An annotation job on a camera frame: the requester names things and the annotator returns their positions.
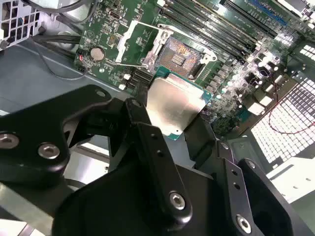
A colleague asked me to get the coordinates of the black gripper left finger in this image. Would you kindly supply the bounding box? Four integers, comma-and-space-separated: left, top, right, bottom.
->
0, 85, 194, 225

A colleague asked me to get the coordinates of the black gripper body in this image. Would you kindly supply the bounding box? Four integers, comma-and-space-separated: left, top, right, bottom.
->
51, 161, 237, 236

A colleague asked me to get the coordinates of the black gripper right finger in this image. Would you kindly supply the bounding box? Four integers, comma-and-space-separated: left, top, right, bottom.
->
184, 115, 296, 236

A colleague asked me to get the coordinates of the silver CPU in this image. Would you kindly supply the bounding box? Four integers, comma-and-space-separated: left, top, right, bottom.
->
145, 65, 214, 142

